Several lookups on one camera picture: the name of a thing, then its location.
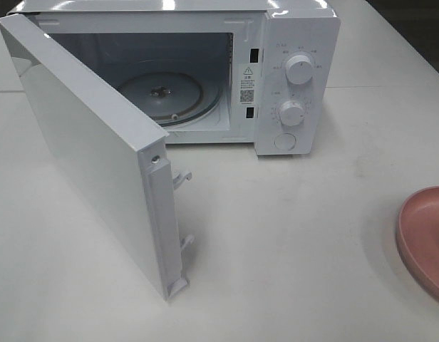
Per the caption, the white round knob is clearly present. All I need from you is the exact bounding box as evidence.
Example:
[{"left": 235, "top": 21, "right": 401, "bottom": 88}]
[
  {"left": 279, "top": 100, "right": 305, "bottom": 127},
  {"left": 284, "top": 51, "right": 314, "bottom": 85}
]

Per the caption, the white round door button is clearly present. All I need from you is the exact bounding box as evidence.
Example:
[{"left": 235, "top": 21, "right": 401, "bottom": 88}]
[{"left": 274, "top": 133, "right": 296, "bottom": 151}]

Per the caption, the white microwave oven body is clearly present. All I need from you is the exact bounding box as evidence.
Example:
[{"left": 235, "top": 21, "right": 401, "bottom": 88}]
[{"left": 6, "top": 1, "right": 341, "bottom": 155}]

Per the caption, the pink round plate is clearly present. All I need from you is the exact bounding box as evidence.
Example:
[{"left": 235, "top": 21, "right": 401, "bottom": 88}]
[{"left": 396, "top": 186, "right": 439, "bottom": 301}]

